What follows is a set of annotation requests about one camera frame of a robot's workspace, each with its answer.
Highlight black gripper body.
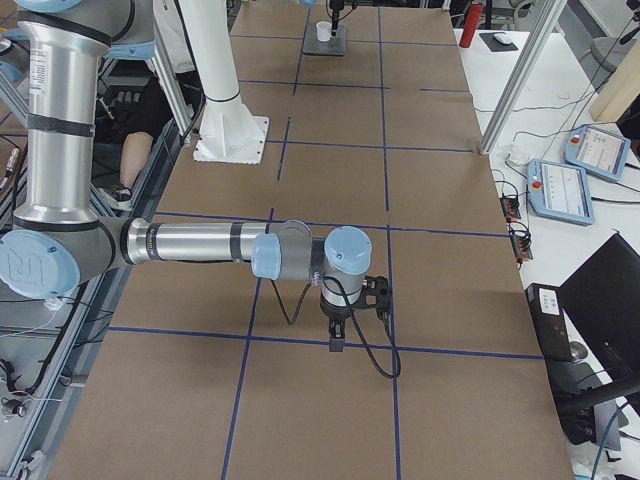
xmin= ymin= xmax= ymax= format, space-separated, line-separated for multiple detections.
xmin=320 ymin=296 xmax=363 ymax=336
xmin=329 ymin=0 xmax=344 ymax=15

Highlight white plastic cup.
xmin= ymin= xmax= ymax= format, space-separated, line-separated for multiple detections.
xmin=316 ymin=21 xmax=332 ymax=43

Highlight grey closed laptop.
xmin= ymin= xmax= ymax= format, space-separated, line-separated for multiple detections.
xmin=303 ymin=22 xmax=347 ymax=56

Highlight red cylinder bottle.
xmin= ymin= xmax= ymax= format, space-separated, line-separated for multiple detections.
xmin=459 ymin=1 xmax=484 ymax=48

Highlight black box with label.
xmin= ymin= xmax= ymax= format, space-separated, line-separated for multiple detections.
xmin=525 ymin=283 xmax=588 ymax=363

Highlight seated person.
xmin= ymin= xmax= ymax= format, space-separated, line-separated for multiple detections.
xmin=94 ymin=0 xmax=201 ymax=211

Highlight near teach pendant tablet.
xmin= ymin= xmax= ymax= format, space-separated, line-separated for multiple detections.
xmin=526 ymin=159 xmax=595 ymax=226

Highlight teach pendant tablet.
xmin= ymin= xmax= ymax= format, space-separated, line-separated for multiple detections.
xmin=564 ymin=125 xmax=631 ymax=182
xmin=526 ymin=159 xmax=595 ymax=226

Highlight black monitor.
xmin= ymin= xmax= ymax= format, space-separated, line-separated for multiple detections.
xmin=559 ymin=233 xmax=639 ymax=379

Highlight far teach pendant tablet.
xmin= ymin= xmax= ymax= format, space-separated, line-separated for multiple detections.
xmin=564 ymin=125 xmax=631 ymax=182

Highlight white pedestal column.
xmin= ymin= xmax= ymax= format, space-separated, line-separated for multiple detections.
xmin=179 ymin=0 xmax=269 ymax=165

